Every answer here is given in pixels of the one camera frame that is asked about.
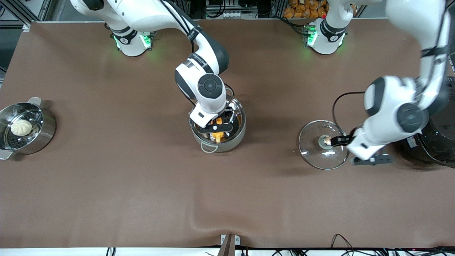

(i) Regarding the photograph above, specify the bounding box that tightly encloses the yellow corn cob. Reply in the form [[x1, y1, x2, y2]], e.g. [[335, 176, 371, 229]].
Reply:
[[210, 118, 225, 143]]

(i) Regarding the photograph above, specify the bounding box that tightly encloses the glass pot lid with knob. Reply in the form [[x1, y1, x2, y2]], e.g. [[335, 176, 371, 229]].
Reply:
[[299, 120, 350, 170]]

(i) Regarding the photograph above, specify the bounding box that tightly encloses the stainless steel cooking pot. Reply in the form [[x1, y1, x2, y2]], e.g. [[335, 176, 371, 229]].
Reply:
[[188, 95, 247, 154]]

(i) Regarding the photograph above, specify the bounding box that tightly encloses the stainless steel steamer pot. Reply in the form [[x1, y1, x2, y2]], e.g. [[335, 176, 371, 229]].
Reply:
[[0, 97, 57, 160]]

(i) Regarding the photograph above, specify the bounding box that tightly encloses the black rice cooker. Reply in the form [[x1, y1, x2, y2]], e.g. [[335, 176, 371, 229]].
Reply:
[[396, 76, 455, 167]]

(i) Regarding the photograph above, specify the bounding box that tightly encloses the large table cover mat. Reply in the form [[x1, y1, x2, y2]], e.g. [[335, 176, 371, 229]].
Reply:
[[0, 20, 455, 249]]

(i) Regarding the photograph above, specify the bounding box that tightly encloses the white power strip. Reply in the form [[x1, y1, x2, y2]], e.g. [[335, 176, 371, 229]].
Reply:
[[205, 11, 242, 19]]

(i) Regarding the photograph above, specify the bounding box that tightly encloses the metal table edge clamp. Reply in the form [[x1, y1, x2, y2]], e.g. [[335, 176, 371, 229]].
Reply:
[[220, 234, 241, 256]]

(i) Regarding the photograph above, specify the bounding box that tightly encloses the bag of orange snacks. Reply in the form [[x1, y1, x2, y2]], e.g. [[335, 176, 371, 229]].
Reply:
[[283, 0, 327, 19]]

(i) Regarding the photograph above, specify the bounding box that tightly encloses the white steamed bun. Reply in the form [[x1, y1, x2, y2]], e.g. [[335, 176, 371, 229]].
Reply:
[[10, 119, 33, 137]]

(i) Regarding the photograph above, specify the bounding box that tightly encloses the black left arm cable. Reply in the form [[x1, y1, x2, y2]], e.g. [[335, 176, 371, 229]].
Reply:
[[332, 91, 366, 125]]

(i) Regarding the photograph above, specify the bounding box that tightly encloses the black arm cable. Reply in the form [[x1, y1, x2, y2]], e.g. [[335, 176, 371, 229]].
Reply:
[[158, 0, 235, 103], [332, 91, 366, 125]]

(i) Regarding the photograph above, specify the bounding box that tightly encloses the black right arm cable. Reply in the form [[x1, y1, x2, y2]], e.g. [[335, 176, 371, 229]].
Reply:
[[158, 0, 235, 103]]

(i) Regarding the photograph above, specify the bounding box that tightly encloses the black looped cable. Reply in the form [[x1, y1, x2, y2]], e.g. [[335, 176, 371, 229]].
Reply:
[[331, 234, 359, 255]]

